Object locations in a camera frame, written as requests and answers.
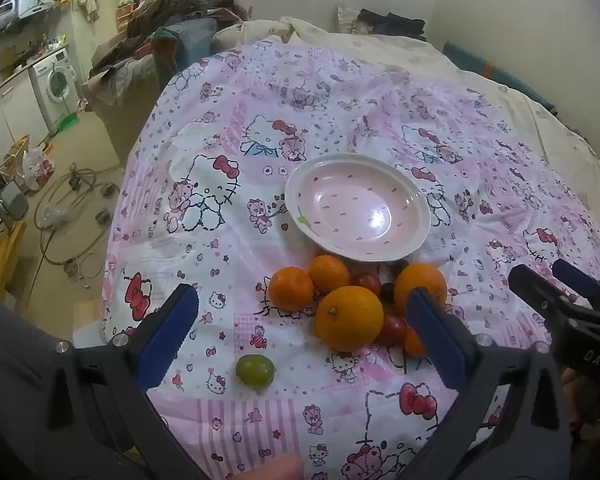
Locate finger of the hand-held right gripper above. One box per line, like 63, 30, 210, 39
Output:
509, 264, 581, 321
552, 259, 600, 311

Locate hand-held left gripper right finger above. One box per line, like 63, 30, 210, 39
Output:
395, 285, 575, 480

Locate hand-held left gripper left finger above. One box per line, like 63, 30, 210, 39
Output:
42, 282, 212, 480

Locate small tangerine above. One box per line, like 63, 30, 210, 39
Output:
268, 266, 315, 312
307, 254, 351, 295
402, 327, 428, 358

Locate red cherry tomato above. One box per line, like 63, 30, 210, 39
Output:
375, 312, 408, 347
349, 271, 383, 297

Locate large orange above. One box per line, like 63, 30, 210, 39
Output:
314, 285, 385, 353
393, 263, 448, 317

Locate green grape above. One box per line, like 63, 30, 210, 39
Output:
235, 354, 276, 387

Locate pink white plate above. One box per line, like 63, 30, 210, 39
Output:
284, 154, 431, 263

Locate person's right hand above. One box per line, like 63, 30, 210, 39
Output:
561, 367, 588, 398

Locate person's left hand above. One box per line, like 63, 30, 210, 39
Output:
250, 455, 306, 480

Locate grey trouser leg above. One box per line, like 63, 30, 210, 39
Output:
0, 290, 88, 480

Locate cream quilt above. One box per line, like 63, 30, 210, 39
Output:
215, 17, 600, 201

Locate grey speaker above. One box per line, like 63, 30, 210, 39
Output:
0, 180, 30, 221

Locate white red plastic bag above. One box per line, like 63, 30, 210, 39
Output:
22, 142, 56, 191

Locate brown couch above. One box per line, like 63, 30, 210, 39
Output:
87, 80, 166, 161

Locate teal mat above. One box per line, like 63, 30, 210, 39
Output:
442, 40, 556, 111

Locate wicker basket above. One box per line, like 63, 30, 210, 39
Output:
0, 135, 31, 171

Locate pink cartoon printed blanket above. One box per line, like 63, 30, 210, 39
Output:
102, 42, 600, 480

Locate white kitchen cabinets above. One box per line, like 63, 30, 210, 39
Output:
0, 67, 51, 161

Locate white washing machine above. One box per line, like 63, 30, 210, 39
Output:
30, 45, 81, 133

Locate dark folded clothes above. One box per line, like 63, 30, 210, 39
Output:
357, 9, 427, 41

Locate orange drawer unit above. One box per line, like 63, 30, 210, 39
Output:
116, 1, 136, 36

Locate pile of clothes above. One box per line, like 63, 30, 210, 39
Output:
87, 0, 253, 106

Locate printed pillow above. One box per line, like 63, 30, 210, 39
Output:
336, 4, 381, 36

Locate coiled hose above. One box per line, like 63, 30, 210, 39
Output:
34, 162, 123, 281

